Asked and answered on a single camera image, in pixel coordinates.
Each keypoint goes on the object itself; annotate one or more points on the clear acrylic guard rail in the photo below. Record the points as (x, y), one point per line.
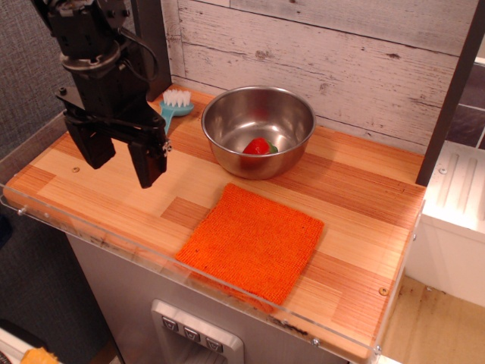
(364, 193)

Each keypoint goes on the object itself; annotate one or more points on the silver dispenser button panel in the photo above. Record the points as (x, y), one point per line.
(186, 338)

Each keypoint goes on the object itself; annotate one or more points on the dark right frame post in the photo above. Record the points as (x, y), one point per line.
(458, 82)

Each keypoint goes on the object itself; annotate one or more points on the grey toy fridge cabinet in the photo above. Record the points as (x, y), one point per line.
(124, 291)

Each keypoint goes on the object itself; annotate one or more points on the teal dish brush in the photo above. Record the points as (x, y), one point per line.
(175, 103)

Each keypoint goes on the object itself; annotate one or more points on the red toy strawberry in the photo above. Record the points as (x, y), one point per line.
(260, 146)

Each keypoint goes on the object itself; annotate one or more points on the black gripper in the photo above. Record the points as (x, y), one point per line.
(114, 107)

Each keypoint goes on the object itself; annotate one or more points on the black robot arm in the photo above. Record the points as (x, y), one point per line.
(94, 41)

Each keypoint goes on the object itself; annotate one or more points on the stainless steel bowl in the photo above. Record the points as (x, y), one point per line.
(233, 119)

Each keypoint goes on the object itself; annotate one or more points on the dark vertical post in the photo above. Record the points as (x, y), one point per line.
(149, 26)

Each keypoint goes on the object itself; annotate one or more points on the yellow object bottom left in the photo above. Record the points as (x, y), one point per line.
(39, 356)

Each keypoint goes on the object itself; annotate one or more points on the orange knitted cloth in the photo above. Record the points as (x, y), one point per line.
(253, 243)

